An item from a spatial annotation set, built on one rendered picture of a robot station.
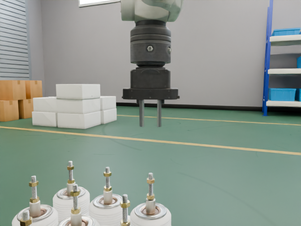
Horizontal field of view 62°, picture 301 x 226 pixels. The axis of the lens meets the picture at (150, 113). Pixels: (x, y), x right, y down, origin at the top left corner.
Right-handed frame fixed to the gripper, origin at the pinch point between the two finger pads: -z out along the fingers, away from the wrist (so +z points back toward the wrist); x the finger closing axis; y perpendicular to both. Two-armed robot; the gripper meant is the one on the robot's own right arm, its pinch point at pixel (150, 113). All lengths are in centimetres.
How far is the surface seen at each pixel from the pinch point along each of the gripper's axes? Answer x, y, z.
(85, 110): 85, -246, -25
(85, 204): 17.4, -7.4, -25.5
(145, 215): 1.0, 2.6, -22.8
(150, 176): -0.1, 0.4, -14.4
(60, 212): 23.0, -4.5, -26.3
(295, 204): -65, -54, -48
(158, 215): -2.0, 2.5, -22.8
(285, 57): -245, -432, 57
